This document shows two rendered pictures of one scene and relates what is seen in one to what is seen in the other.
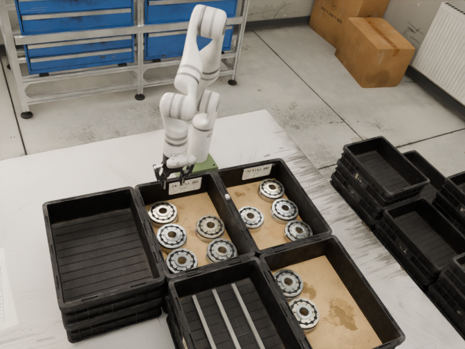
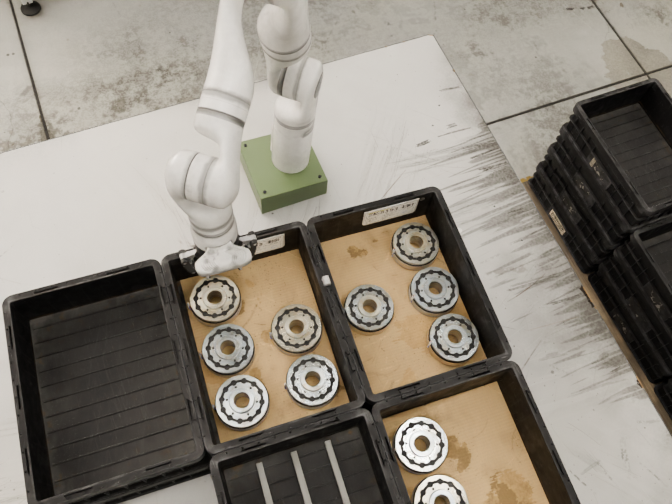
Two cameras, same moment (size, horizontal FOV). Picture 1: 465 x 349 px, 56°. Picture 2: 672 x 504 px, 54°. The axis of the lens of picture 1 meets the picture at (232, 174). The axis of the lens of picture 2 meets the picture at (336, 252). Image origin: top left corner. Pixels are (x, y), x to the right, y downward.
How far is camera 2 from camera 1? 58 cm
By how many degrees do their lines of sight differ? 21
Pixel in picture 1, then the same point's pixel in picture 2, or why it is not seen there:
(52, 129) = (74, 37)
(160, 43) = not seen: outside the picture
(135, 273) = (166, 417)
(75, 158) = (81, 158)
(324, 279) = (489, 430)
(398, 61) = not seen: outside the picture
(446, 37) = not seen: outside the picture
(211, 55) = (283, 27)
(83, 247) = (81, 366)
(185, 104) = (212, 184)
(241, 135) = (379, 98)
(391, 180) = (657, 169)
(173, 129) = (198, 215)
